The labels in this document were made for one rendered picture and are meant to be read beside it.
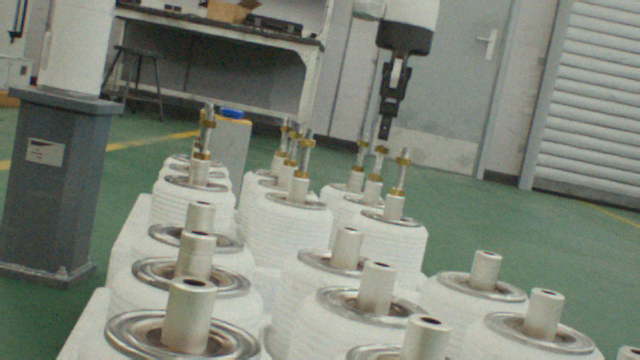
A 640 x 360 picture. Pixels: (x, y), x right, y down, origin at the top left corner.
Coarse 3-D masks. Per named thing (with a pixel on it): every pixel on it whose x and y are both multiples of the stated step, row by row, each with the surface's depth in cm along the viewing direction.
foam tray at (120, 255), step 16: (144, 208) 107; (128, 224) 95; (144, 224) 97; (128, 240) 86; (112, 256) 82; (128, 256) 82; (112, 272) 82; (256, 272) 85; (272, 272) 85; (256, 288) 85; (272, 288) 85; (416, 288) 95; (272, 304) 85; (416, 304) 88
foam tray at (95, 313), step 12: (108, 288) 67; (96, 300) 63; (108, 300) 64; (84, 312) 60; (96, 312) 60; (84, 324) 57; (96, 324) 58; (264, 324) 67; (72, 336) 54; (84, 336) 55; (264, 336) 67; (72, 348) 52; (264, 348) 60
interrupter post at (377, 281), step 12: (372, 264) 50; (384, 264) 51; (372, 276) 49; (384, 276) 49; (360, 288) 50; (372, 288) 49; (384, 288) 49; (360, 300) 50; (372, 300) 49; (384, 300) 49; (372, 312) 49; (384, 312) 50
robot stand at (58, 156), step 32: (32, 96) 119; (64, 96) 122; (32, 128) 121; (64, 128) 121; (96, 128) 123; (32, 160) 121; (64, 160) 121; (96, 160) 127; (32, 192) 122; (64, 192) 121; (96, 192) 130; (32, 224) 122; (64, 224) 123; (0, 256) 124; (32, 256) 123; (64, 256) 124; (64, 288) 122
